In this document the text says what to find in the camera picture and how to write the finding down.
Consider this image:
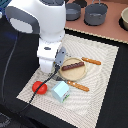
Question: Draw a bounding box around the brown toy stove board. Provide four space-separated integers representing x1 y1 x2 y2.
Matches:
66 1 128 43

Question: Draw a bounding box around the small grey pot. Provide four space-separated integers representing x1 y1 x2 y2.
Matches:
66 3 81 21

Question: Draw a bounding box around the red toy tomato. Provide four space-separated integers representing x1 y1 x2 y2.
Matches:
32 81 48 95

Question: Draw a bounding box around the light blue carton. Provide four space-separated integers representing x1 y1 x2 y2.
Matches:
51 81 70 103

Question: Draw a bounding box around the beige round plate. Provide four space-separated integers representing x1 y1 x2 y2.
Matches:
59 57 87 81

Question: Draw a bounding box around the brown toy sausage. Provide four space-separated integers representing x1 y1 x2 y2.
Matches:
62 62 84 71

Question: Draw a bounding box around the large grey pot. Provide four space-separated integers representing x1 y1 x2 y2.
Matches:
84 3 107 26

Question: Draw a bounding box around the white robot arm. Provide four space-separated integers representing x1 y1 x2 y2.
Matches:
5 0 66 73

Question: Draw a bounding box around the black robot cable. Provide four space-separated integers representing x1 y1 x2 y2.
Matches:
0 33 62 114

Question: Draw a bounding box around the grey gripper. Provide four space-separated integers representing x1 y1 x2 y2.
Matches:
54 47 66 68

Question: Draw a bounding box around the beige woven placemat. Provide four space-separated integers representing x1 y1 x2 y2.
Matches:
16 32 120 128

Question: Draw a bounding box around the knife with orange handle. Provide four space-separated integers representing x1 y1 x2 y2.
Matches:
81 57 101 65

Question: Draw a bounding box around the fork with orange handle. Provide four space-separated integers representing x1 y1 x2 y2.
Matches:
55 76 89 92

